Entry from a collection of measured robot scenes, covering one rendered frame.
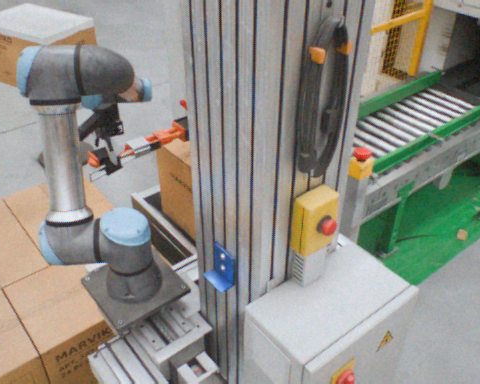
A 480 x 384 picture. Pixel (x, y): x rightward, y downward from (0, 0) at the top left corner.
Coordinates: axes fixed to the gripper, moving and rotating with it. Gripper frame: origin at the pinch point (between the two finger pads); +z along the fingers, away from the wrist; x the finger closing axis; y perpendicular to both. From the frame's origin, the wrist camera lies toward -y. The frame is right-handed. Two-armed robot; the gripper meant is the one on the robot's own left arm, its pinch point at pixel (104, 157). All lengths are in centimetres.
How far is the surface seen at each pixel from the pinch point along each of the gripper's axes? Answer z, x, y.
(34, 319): 54, -5, -40
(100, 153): -1.7, 0.5, -1.2
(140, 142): -0.8, -0.2, 14.3
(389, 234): 93, -32, 144
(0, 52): 25, 186, 16
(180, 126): -1.8, -0.7, 31.6
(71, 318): 54, -13, -29
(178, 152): 13.9, 5.4, 33.3
